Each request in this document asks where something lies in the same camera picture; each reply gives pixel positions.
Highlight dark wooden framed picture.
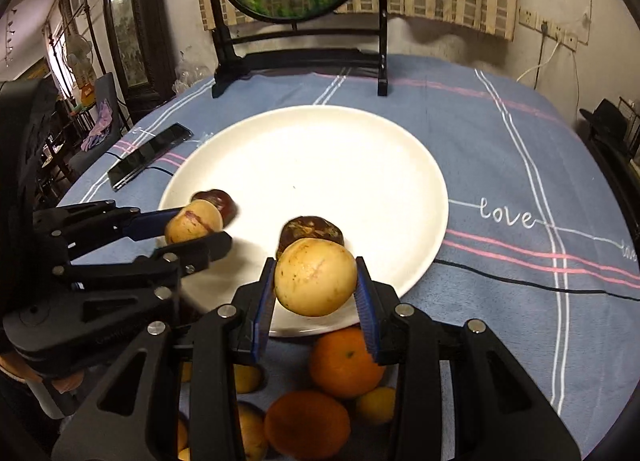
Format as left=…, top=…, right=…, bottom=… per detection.
left=100, top=0, right=173, bottom=106

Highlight white plate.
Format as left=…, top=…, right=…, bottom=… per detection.
left=157, top=105, right=449, bottom=338

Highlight purple cloth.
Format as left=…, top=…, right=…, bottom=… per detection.
left=82, top=100, right=115, bottom=152

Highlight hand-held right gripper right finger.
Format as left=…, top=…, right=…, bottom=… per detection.
left=354, top=256, right=583, bottom=461

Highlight greenish orange persimmon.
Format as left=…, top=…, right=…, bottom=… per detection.
left=177, top=416, right=192, bottom=461

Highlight person's left hand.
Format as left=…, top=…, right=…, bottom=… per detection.
left=0, top=353, right=86, bottom=394

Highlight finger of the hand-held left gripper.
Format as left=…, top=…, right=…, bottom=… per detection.
left=50, top=231, right=234, bottom=327
left=31, top=200, right=193, bottom=262

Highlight black smartphone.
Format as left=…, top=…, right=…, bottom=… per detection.
left=107, top=123, right=193, bottom=190

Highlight dark chair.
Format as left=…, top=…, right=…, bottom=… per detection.
left=65, top=72, right=131, bottom=176

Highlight dark mangosteen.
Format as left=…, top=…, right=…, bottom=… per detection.
left=191, top=189, right=237, bottom=229
left=278, top=216, right=346, bottom=259

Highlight white wall sockets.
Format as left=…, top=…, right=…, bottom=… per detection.
left=520, top=6, right=578, bottom=52

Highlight clear plastic bag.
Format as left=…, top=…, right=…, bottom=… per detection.
left=172, top=48, right=216, bottom=94

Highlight small yellow round fruit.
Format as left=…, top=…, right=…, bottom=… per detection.
left=355, top=386, right=398, bottom=425
left=234, top=363, right=264, bottom=394

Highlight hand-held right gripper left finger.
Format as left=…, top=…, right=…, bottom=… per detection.
left=51, top=257, right=277, bottom=461

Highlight white standing fan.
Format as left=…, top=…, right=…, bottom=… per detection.
left=62, top=33, right=96, bottom=106

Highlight beige pepino melon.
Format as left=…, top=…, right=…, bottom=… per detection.
left=274, top=238, right=359, bottom=318

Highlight white power cable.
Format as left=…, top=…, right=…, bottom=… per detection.
left=515, top=31, right=563, bottom=84

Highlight striped pepino melon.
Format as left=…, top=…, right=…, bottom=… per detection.
left=164, top=199, right=224, bottom=245

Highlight orange mandarin with stem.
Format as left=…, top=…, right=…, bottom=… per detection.
left=308, top=327, right=387, bottom=399

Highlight black hat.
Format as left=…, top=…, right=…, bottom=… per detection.
left=580, top=98, right=631, bottom=142

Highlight blue striped tablecloth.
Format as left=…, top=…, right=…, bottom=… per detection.
left=52, top=53, right=640, bottom=461

